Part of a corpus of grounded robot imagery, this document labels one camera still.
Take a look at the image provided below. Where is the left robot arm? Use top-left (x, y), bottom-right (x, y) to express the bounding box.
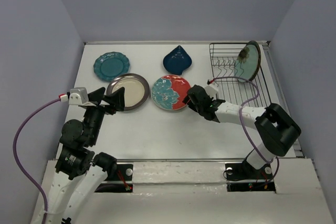
top-left (34, 87), bottom-right (125, 223)

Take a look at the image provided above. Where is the silver rimmed cream plate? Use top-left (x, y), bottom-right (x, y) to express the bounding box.
top-left (106, 73), bottom-right (150, 111)

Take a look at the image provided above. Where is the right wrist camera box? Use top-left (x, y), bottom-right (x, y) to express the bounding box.
top-left (204, 82), bottom-right (219, 98)

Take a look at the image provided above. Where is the light green round plate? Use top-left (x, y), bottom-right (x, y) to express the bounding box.
top-left (234, 44), bottom-right (252, 82)

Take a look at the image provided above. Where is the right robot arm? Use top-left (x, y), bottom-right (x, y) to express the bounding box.
top-left (183, 83), bottom-right (301, 181)

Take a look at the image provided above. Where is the teal scalloped plate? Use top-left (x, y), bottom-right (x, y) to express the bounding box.
top-left (93, 51), bottom-right (130, 82)

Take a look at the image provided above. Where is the dark teal round plate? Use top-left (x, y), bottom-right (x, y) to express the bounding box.
top-left (247, 40), bottom-right (261, 81)

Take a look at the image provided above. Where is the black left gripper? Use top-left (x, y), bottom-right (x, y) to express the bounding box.
top-left (85, 86), bottom-right (126, 144)

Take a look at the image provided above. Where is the navy leaf shaped dish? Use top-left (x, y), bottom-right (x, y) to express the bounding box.
top-left (163, 45), bottom-right (192, 76)

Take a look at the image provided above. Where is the black wire dish rack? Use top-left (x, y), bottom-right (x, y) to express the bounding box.
top-left (209, 42), bottom-right (272, 107)

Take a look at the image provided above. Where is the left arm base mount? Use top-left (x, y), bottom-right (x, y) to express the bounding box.
top-left (96, 164), bottom-right (133, 193)

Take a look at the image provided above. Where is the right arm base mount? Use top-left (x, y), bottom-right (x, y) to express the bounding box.
top-left (223, 163), bottom-right (276, 193)

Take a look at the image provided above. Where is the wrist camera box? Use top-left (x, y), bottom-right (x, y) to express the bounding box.
top-left (59, 87), bottom-right (89, 105)
top-left (204, 82), bottom-right (219, 98)

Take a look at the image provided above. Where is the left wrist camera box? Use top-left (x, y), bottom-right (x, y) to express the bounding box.
top-left (59, 87), bottom-right (89, 105)

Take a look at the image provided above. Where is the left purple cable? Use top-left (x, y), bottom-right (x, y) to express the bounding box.
top-left (12, 97), bottom-right (64, 224)

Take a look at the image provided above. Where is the red teal floral plate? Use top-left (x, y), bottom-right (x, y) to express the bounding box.
top-left (151, 74), bottom-right (191, 111)

